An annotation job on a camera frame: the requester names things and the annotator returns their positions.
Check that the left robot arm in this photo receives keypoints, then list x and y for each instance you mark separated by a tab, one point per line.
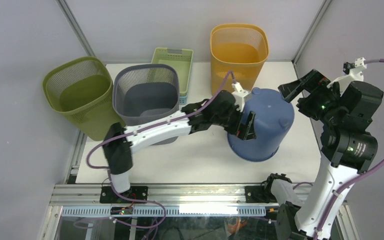
225	109

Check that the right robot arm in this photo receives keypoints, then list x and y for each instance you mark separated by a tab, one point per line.
345	106

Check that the blue plastic bucket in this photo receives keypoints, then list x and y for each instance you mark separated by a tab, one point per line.
273	119

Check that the aluminium mounting rail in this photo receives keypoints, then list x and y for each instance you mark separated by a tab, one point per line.
166	194

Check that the grey mesh basket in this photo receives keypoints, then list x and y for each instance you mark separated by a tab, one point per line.
145	93

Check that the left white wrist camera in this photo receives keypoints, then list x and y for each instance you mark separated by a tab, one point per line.
240	95

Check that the white slotted cable duct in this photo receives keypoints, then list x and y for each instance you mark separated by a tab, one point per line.
182	210

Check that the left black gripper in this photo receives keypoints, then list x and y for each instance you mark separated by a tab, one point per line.
245	132

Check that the light green shallow crate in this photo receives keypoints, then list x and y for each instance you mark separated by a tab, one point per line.
180	60

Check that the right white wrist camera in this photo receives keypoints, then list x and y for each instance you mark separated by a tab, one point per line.
353	71

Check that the light blue crate underneath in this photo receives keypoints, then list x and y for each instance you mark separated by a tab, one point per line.
183	99

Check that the orange mesh basket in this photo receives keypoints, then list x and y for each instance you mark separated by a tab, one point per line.
238	47

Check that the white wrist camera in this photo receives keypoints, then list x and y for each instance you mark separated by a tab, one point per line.
353	71
240	95

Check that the olive green mesh basket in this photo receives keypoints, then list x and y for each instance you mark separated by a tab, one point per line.
82	91

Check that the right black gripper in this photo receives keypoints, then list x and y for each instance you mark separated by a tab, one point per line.
315	78

